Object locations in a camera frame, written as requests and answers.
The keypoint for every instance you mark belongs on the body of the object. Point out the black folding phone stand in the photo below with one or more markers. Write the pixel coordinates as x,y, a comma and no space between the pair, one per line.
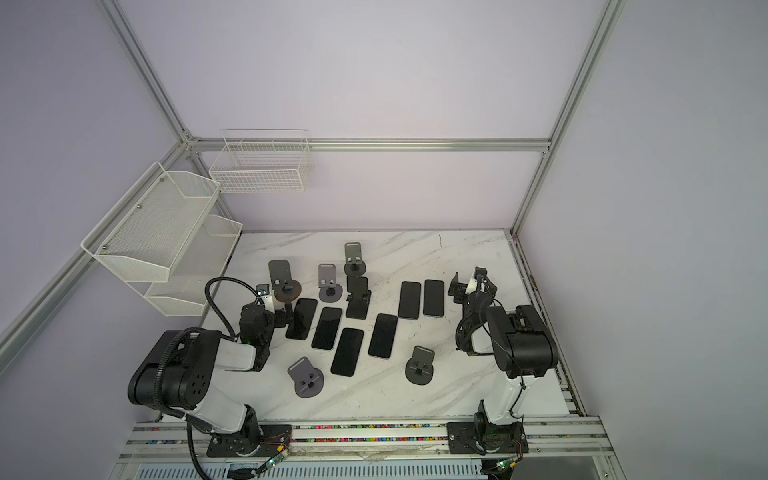
358,298

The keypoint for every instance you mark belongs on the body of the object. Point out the grey round stand middle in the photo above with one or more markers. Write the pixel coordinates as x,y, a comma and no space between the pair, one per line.
329,289

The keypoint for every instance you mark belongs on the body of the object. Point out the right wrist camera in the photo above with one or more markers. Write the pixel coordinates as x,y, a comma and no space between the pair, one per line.
475,284

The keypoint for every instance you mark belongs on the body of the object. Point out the grey round stand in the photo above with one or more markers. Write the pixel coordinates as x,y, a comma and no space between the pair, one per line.
329,289
308,380

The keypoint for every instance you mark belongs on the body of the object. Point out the white wire basket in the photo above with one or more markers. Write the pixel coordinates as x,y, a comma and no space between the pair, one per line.
263,161

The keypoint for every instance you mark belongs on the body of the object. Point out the dark round stand rear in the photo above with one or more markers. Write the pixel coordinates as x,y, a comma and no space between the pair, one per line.
354,264

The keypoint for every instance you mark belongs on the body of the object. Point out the white mesh upper shelf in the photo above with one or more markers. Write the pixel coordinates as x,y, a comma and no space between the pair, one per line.
143,238

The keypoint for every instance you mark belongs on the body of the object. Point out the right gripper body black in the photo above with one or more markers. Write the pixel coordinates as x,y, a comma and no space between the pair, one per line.
459,290

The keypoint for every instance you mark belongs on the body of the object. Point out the white mesh lower shelf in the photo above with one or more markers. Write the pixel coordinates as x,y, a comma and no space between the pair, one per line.
206,257

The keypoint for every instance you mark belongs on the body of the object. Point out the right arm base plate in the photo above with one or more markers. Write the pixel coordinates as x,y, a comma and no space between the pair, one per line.
469,438

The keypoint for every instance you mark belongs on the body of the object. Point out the dark round stand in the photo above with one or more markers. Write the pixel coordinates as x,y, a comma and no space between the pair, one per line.
354,264
419,369

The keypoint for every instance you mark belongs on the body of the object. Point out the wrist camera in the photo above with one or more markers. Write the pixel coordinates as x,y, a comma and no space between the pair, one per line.
265,297
475,284

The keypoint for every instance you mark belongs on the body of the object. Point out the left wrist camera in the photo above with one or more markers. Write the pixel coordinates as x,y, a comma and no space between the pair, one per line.
265,297

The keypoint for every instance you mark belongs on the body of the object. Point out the aluminium mounting rail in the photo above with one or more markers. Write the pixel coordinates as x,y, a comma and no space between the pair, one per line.
560,448

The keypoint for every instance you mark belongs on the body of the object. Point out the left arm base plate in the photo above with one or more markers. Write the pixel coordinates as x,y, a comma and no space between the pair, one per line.
262,444

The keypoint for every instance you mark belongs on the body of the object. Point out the grey round stand front left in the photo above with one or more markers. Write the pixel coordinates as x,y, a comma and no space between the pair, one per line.
308,380

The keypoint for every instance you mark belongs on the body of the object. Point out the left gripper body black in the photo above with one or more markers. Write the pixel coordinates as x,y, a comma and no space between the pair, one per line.
274,321

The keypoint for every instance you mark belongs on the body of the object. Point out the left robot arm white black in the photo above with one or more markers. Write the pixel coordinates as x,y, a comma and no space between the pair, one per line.
176,377

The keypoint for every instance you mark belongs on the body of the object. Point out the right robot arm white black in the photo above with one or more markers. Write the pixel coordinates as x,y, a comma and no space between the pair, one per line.
523,349

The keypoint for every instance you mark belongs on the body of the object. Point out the white mesh shelf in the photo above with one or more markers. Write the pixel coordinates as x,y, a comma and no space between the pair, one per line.
206,257
143,238

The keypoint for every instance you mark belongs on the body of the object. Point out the dark round stand front right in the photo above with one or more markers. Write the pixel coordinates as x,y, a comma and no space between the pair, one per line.
419,369

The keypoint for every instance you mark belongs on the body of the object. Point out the black phone with reflection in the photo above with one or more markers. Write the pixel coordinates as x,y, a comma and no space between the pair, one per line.
327,328

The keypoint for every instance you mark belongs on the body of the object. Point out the brown round phone stand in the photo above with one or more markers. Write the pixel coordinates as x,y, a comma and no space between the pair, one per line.
285,288

